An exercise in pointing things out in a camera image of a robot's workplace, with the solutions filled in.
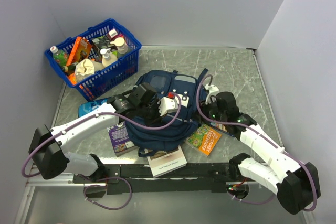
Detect small red white box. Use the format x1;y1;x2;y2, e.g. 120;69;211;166
107;28;118;40

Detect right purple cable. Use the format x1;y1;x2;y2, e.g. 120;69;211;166
196;74;317;212

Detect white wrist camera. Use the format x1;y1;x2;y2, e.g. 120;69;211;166
159;92;180;117
204;84;220;105

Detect purple paperback book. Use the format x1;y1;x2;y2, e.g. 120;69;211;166
108;122;137;157

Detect white coffee cover book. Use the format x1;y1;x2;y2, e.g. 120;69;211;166
147;145;187;178

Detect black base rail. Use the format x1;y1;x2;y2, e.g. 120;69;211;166
73;162;259;196

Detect white pump lotion bottle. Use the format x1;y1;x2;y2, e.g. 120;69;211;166
100;48;118;67

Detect black green box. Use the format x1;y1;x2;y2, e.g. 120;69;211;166
90;36;113;55

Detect beige cap bottle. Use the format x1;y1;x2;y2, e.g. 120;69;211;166
110;37;129;58

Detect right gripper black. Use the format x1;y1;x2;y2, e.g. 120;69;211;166
191;97;227;125

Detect orange treehouse paperback book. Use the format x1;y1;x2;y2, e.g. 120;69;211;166
185;124;222;156

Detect blue plastic shopping basket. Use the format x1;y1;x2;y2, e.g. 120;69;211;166
44;18;142;102

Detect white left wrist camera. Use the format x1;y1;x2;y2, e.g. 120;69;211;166
159;92;180;117

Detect green soda bottle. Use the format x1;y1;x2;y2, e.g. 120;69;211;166
50;46;69;67

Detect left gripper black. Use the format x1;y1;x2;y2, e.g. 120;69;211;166
136;98;167;128

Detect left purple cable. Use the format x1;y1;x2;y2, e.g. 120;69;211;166
20;92;182;209

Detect purple cable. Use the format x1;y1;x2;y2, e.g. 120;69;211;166
196;74;317;212
20;92;182;209

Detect blue paperback book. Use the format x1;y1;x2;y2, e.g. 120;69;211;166
210;122;234;137

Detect beige crumpled bag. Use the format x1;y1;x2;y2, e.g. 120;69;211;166
75;59;104;83

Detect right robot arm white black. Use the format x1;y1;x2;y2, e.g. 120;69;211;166
199;88;321;215

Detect navy blue student backpack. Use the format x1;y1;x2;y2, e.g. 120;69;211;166
125;68;209;158

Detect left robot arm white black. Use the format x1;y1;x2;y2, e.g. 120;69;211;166
28;83;158;183

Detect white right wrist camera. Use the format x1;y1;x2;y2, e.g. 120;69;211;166
204;84;220;105

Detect orange snack box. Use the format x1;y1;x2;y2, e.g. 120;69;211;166
66;36;92;66

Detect blue monster pencil case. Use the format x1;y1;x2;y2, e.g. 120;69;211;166
78;98;108;117

